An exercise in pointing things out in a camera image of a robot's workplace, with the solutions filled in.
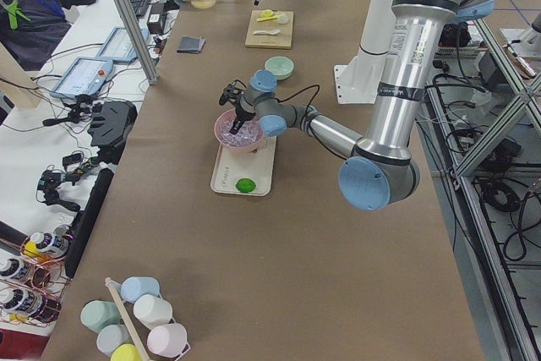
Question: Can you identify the teach pendant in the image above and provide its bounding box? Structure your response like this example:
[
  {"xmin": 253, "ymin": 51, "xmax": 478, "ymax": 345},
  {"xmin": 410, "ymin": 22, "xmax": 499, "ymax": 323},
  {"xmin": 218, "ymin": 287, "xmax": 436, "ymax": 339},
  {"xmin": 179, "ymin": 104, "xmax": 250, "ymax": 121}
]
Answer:
[
  {"xmin": 50, "ymin": 57, "xmax": 113, "ymax": 100},
  {"xmin": 96, "ymin": 26, "xmax": 137, "ymax": 65}
]

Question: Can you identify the white ceramic spoon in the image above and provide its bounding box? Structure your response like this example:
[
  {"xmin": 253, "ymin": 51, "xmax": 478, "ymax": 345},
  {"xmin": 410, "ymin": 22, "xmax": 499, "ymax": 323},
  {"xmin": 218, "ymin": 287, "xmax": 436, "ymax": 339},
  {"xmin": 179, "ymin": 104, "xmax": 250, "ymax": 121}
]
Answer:
[{"xmin": 251, "ymin": 29, "xmax": 281, "ymax": 36}]

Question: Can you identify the lower teach pendant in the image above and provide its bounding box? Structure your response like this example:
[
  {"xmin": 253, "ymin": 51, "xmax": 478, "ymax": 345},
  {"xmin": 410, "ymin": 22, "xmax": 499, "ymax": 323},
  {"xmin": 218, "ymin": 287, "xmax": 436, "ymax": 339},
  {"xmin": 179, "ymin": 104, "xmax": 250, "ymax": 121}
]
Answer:
[{"xmin": 50, "ymin": 57, "xmax": 113, "ymax": 100}]

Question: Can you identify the seated person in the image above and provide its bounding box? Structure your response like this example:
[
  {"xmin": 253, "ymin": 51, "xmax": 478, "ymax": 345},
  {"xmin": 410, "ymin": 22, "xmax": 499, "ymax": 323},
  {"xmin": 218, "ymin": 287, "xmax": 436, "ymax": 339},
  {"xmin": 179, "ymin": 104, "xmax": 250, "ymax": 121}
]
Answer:
[{"xmin": 1, "ymin": 0, "xmax": 97, "ymax": 72}]

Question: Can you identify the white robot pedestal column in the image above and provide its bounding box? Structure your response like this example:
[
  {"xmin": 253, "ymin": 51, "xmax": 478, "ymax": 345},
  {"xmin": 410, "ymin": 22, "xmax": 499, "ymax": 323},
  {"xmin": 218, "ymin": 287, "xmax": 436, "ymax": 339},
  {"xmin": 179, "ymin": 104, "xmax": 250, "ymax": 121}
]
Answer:
[{"xmin": 334, "ymin": 0, "xmax": 396, "ymax": 104}]

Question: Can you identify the pink plastic cup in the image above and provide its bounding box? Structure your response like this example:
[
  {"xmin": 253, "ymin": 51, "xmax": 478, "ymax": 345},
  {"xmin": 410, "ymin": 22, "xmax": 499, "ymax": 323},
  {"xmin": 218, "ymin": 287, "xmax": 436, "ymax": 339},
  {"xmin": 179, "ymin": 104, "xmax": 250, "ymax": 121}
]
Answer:
[{"xmin": 147, "ymin": 323, "xmax": 189, "ymax": 358}]

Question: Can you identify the green lime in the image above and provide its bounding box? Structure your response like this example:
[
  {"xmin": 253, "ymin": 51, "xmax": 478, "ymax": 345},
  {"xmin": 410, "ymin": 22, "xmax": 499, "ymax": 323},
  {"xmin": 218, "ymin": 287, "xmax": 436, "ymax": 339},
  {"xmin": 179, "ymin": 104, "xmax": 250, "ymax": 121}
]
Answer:
[{"xmin": 235, "ymin": 178, "xmax": 257, "ymax": 194}]

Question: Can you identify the pink bowl of ice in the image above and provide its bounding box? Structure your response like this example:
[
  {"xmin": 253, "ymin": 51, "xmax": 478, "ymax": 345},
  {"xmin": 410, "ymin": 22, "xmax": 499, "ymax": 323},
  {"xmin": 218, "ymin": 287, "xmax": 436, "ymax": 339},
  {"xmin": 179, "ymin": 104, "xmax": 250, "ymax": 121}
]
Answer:
[{"xmin": 214, "ymin": 109, "xmax": 265, "ymax": 153}]

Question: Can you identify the white plastic cup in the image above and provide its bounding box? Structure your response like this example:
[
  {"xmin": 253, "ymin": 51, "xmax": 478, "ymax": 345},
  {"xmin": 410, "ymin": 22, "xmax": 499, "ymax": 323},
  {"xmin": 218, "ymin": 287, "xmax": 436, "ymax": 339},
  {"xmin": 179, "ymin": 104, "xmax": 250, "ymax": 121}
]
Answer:
[{"xmin": 133, "ymin": 294, "xmax": 172, "ymax": 330}]

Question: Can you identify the upper teach pendant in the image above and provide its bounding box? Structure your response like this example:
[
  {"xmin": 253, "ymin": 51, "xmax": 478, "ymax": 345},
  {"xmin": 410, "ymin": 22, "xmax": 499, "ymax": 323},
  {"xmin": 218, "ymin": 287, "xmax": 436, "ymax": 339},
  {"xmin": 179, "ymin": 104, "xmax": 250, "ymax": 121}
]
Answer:
[{"xmin": 96, "ymin": 26, "xmax": 137, "ymax": 65}]

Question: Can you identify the white half egg shape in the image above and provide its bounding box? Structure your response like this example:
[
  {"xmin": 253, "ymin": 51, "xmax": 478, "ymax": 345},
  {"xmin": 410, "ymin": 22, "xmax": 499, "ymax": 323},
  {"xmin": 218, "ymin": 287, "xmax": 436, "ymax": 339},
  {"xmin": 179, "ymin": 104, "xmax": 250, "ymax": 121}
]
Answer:
[{"xmin": 277, "ymin": 14, "xmax": 289, "ymax": 25}]

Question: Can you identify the grey plastic cup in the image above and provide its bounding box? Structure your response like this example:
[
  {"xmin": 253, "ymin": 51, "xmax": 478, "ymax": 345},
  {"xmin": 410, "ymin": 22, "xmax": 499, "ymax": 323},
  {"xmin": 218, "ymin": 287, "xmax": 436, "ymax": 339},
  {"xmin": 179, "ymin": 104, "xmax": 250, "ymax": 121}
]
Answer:
[{"xmin": 96, "ymin": 324, "xmax": 132, "ymax": 357}]

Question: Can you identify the cream plastic tray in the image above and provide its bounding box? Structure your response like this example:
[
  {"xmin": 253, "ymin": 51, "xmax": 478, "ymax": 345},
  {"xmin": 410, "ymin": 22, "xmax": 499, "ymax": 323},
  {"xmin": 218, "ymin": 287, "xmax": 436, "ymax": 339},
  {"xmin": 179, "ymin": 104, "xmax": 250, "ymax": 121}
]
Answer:
[{"xmin": 210, "ymin": 137, "xmax": 276, "ymax": 196}]

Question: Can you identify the cup holder rack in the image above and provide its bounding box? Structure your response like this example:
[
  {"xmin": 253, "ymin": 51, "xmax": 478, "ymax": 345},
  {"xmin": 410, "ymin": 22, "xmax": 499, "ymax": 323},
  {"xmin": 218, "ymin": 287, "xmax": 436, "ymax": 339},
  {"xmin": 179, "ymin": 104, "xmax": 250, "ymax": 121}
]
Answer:
[{"xmin": 103, "ymin": 276, "xmax": 191, "ymax": 361}]

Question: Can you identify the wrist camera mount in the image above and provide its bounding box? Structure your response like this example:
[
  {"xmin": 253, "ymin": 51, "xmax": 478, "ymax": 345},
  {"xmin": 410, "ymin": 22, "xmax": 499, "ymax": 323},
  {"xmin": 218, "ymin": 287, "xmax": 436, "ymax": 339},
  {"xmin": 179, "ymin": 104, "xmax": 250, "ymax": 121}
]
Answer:
[{"xmin": 218, "ymin": 79, "xmax": 246, "ymax": 106}]

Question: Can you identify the bamboo cutting board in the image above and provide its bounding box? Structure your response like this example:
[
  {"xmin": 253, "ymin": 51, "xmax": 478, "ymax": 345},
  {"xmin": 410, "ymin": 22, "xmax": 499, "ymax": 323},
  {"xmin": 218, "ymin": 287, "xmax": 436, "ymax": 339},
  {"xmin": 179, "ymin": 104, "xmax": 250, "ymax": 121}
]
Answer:
[{"xmin": 244, "ymin": 9, "xmax": 294, "ymax": 50}]

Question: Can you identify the aluminium frame post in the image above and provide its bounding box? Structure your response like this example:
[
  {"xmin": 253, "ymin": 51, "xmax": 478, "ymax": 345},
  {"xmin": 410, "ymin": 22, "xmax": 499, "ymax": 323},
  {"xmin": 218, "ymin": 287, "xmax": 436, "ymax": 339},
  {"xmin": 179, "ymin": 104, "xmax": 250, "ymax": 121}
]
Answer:
[{"xmin": 113, "ymin": 0, "xmax": 159, "ymax": 85}]

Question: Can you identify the copper wire bottle basket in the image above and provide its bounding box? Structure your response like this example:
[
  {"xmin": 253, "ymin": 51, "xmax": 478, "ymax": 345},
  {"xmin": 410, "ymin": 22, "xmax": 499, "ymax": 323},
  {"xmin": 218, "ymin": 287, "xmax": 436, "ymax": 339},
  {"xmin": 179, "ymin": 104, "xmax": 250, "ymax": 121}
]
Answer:
[{"xmin": 1, "ymin": 223, "xmax": 73, "ymax": 328}]

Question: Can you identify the blue plastic cup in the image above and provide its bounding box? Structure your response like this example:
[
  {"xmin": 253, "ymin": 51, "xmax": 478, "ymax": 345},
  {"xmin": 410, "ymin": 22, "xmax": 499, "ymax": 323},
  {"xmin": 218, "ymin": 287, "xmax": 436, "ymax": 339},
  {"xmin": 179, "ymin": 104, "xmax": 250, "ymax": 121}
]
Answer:
[{"xmin": 120, "ymin": 276, "xmax": 161, "ymax": 304}]

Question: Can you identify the grey folded cloth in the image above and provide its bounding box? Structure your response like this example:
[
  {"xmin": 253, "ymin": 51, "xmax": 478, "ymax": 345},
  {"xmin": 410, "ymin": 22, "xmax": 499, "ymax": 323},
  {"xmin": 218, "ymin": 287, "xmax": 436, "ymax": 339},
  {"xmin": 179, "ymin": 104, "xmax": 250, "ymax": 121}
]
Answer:
[{"xmin": 177, "ymin": 36, "xmax": 205, "ymax": 54}]

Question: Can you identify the yellow plastic cup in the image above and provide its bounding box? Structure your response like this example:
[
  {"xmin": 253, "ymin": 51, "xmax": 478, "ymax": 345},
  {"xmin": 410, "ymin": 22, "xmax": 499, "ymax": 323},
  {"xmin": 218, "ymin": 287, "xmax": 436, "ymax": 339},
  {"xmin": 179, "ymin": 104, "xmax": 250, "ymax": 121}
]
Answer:
[{"xmin": 110, "ymin": 343, "xmax": 142, "ymax": 361}]

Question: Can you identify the mint green ceramic bowl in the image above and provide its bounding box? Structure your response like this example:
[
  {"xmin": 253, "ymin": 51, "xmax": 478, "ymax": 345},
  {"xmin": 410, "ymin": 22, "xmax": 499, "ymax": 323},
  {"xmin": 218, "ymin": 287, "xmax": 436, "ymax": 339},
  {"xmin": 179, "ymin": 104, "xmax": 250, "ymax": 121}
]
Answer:
[{"xmin": 265, "ymin": 56, "xmax": 294, "ymax": 80}]

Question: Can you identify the green plastic cup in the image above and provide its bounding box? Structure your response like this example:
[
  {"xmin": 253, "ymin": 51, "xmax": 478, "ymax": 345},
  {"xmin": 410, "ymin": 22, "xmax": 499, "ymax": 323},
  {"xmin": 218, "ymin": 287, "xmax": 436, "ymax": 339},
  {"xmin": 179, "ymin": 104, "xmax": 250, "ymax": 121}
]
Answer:
[{"xmin": 80, "ymin": 300, "xmax": 121, "ymax": 333}]

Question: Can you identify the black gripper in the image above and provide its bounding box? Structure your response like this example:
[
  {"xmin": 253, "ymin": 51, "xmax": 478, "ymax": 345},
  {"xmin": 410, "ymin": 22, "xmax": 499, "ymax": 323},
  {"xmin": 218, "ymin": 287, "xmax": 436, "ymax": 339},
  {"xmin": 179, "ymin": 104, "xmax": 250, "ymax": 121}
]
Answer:
[{"xmin": 229, "ymin": 96, "xmax": 255, "ymax": 134}]

